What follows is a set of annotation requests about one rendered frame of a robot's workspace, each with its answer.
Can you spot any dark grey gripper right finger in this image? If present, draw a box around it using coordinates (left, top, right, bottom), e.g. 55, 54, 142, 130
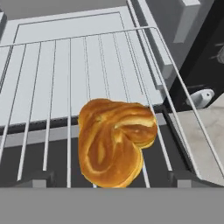
167, 170, 223, 188

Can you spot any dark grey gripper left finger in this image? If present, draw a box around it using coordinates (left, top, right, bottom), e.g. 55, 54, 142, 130
9, 170, 57, 188

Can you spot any dark toaster oven door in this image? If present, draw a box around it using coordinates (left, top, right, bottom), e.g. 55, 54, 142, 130
0, 104, 205, 188

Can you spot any golden brown twisted bread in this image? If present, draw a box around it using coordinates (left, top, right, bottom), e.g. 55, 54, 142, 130
77, 98, 158, 188

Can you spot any silver toaster oven knob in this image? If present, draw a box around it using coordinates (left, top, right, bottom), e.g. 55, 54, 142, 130
185, 88, 216, 109

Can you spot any black toaster oven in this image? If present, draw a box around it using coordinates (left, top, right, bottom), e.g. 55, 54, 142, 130
0, 0, 224, 130

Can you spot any silver wire oven rack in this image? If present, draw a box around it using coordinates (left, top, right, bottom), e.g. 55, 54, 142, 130
0, 0, 224, 188

